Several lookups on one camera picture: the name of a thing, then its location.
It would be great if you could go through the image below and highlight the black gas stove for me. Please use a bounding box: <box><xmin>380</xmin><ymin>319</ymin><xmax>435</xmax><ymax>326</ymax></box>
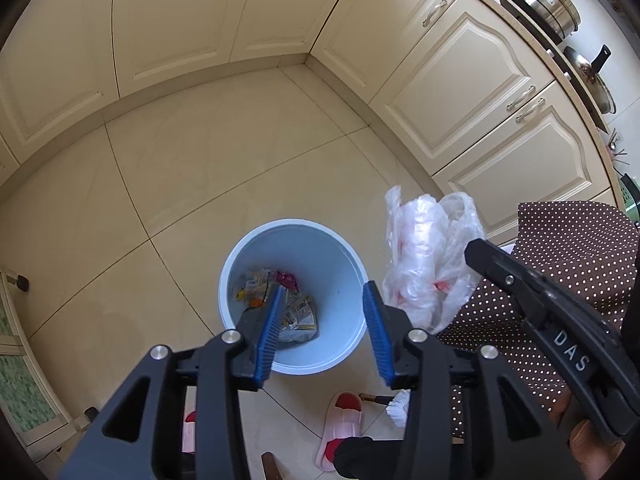
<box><xmin>497</xmin><ymin>0</ymin><xmax>608</xmax><ymax>133</ymax></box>

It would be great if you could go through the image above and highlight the pink red slipper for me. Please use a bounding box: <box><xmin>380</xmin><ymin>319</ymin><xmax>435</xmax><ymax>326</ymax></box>
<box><xmin>315</xmin><ymin>392</ymin><xmax>366</xmax><ymax>472</ymax></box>
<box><xmin>182</xmin><ymin>410</ymin><xmax>198</xmax><ymax>456</ymax></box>

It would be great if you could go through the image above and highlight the white bristle brush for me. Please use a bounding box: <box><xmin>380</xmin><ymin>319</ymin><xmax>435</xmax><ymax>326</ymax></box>
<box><xmin>360</xmin><ymin>391</ymin><xmax>413</xmax><ymax>428</ymax></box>

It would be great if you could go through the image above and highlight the white plastic bag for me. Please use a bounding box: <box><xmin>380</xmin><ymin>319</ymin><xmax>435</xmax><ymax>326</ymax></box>
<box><xmin>382</xmin><ymin>185</ymin><xmax>486</xmax><ymax>335</ymax></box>

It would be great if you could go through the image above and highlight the person's right hand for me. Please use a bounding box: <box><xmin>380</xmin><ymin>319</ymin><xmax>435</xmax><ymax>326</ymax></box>
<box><xmin>547</xmin><ymin>389</ymin><xmax>627</xmax><ymax>472</ymax></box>

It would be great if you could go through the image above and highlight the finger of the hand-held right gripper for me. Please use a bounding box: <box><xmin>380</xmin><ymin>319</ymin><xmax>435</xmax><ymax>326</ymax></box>
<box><xmin>464</xmin><ymin>239</ymin><xmax>556</xmax><ymax>327</ymax></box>

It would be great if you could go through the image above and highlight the green glass door cabinet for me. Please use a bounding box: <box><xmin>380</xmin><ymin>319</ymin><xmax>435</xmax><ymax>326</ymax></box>
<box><xmin>0</xmin><ymin>266</ymin><xmax>101</xmax><ymax>448</ymax></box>

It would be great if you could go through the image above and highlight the cream lower cabinet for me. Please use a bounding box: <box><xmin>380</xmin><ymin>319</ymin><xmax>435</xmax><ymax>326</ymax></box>
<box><xmin>0</xmin><ymin>0</ymin><xmax>621</xmax><ymax>246</ymax></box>

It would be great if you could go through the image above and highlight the clear wrapper yellow print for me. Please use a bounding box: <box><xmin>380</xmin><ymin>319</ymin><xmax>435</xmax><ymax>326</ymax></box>
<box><xmin>277</xmin><ymin>292</ymin><xmax>319</xmax><ymax>346</ymax></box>

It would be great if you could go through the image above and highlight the yellow snack wrapper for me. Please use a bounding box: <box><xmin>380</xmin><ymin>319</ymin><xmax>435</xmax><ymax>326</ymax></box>
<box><xmin>236</xmin><ymin>268</ymin><xmax>273</xmax><ymax>308</ymax></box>

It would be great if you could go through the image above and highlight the steel steamer pot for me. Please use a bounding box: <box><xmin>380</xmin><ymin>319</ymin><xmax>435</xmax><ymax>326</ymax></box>
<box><xmin>517</xmin><ymin>0</ymin><xmax>582</xmax><ymax>38</ymax></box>

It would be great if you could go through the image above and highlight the light blue trash bin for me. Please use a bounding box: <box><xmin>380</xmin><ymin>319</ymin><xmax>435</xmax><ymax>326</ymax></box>
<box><xmin>218</xmin><ymin>218</ymin><xmax>370</xmax><ymax>377</ymax></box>

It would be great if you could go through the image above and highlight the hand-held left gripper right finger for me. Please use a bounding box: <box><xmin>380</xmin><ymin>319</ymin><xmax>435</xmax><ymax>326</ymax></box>
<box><xmin>362</xmin><ymin>281</ymin><xmax>586</xmax><ymax>480</ymax></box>

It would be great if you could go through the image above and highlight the person's foot black sock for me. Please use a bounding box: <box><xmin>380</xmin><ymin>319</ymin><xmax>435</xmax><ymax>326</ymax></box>
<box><xmin>332</xmin><ymin>437</ymin><xmax>407</xmax><ymax>480</ymax></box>

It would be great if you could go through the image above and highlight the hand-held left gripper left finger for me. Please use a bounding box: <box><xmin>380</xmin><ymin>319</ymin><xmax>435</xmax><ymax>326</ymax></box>
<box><xmin>59</xmin><ymin>285</ymin><xmax>285</xmax><ymax>480</ymax></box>

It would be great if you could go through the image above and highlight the frying pan with black handle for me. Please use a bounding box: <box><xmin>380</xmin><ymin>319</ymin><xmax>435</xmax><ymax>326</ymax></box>
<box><xmin>562</xmin><ymin>45</ymin><xmax>617</xmax><ymax>116</ymax></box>

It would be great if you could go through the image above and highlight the green electric pot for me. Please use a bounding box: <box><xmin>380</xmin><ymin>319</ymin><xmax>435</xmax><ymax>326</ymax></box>
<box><xmin>617</xmin><ymin>172</ymin><xmax>640</xmax><ymax>221</ymax></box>

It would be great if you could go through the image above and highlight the bundle of chopsticks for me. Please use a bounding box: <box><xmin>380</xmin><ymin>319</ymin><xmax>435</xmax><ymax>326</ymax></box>
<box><xmin>605</xmin><ymin>130</ymin><xmax>628</xmax><ymax>161</ymax></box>

